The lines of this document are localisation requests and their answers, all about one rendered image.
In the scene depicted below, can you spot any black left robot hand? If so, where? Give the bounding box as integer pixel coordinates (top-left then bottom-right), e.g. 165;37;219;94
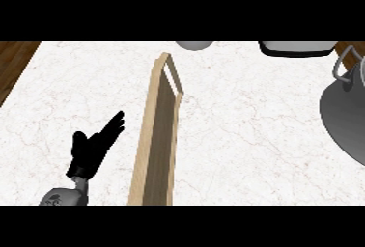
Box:
63;110;126;181

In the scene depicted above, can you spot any pale wooden tray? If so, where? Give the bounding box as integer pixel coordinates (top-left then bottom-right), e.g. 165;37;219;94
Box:
126;51;184;206

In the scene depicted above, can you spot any grey metal pot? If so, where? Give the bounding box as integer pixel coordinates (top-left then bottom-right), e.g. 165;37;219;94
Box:
317;44;365;167

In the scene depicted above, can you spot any grey round object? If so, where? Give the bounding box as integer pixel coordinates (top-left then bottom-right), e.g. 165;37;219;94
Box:
174;41;215;52

